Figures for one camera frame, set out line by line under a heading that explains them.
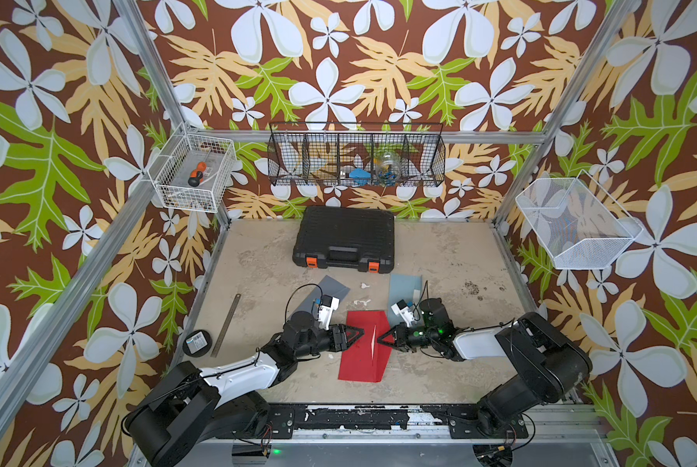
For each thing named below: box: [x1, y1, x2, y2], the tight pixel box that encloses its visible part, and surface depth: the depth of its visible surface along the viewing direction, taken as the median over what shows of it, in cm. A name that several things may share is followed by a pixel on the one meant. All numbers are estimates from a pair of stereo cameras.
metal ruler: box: [210, 293, 242, 359], surface depth 93 cm
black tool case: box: [292, 206, 396, 275], surface depth 104 cm
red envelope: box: [338, 310, 393, 383], surface depth 86 cm
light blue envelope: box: [388, 273, 423, 327], surface depth 103 cm
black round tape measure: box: [182, 328, 214, 359], surface depth 88 cm
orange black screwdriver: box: [187, 161, 207, 188], surface depth 81 cm
